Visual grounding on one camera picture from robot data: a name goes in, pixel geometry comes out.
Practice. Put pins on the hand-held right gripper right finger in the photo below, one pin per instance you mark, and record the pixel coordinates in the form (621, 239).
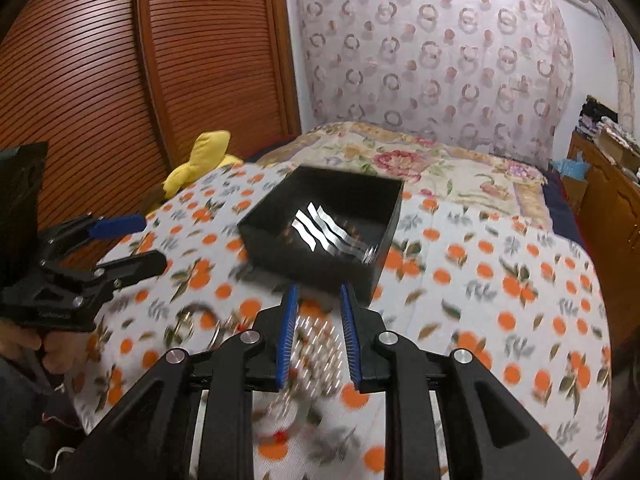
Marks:
(350, 340)

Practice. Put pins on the wooden cabinet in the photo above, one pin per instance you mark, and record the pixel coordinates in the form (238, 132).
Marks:
(607, 210)

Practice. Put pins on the cardboard box with blue bag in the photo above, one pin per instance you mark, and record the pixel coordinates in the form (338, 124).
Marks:
(572, 192)

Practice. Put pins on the person's left hand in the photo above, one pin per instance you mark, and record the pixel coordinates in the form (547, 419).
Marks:
(52, 352)

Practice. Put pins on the pile of dark clothes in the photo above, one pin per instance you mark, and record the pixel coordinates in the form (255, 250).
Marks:
(595, 112)

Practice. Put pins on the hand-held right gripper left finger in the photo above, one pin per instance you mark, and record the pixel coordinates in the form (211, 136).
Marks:
(286, 340)

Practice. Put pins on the yellow plush toy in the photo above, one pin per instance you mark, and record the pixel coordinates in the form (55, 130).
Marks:
(205, 157)

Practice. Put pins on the dark blue bed cover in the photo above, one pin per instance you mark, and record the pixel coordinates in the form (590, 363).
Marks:
(565, 215)

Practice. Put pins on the orange-print cloth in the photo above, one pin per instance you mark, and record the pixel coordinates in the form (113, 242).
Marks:
(475, 300)

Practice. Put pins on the black box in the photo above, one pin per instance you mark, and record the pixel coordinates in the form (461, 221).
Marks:
(310, 266)

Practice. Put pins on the tied beige side curtain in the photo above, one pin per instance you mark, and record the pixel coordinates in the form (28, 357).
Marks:
(622, 60)

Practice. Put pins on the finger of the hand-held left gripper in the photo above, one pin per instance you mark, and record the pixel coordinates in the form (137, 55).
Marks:
(117, 225)
(135, 266)

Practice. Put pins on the wooden slatted wardrobe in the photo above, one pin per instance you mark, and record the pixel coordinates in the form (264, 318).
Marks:
(125, 85)

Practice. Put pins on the floral blanket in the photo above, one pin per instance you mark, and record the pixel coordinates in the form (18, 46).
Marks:
(440, 165)

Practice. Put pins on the open cardboard box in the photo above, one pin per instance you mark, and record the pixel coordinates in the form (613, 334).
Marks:
(620, 147)

